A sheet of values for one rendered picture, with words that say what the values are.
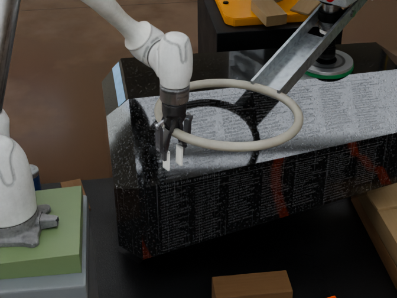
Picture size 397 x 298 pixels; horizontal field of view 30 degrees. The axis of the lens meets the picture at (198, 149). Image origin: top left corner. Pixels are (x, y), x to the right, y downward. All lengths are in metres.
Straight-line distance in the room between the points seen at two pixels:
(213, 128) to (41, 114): 1.77
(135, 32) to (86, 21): 3.20
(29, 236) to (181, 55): 0.66
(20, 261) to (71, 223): 0.19
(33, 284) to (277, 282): 1.21
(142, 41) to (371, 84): 1.06
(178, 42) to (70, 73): 2.63
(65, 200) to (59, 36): 3.12
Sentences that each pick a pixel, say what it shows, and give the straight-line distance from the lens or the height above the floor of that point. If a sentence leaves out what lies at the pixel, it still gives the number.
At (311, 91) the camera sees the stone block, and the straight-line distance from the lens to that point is 2.86.
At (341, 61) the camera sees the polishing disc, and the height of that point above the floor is 0.85.
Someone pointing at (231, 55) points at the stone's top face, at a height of 0.82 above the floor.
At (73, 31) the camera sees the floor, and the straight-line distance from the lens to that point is 5.29.
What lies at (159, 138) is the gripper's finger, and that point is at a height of 0.94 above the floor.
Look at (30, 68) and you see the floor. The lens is 4.84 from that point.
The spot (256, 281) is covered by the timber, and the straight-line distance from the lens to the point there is 2.94.
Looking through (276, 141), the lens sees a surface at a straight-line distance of 2.27.
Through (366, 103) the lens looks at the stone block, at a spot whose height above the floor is 0.74.
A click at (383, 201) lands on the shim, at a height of 0.22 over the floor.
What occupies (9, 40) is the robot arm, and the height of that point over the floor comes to 1.31.
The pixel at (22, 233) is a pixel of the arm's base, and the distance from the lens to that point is 2.05.
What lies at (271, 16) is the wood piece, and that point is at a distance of 3.37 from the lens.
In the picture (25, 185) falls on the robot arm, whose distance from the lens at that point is 2.00.
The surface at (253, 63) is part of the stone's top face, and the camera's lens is 2.96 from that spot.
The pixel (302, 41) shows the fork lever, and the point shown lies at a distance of 2.82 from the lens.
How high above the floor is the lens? 2.16
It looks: 34 degrees down
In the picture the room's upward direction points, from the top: straight up
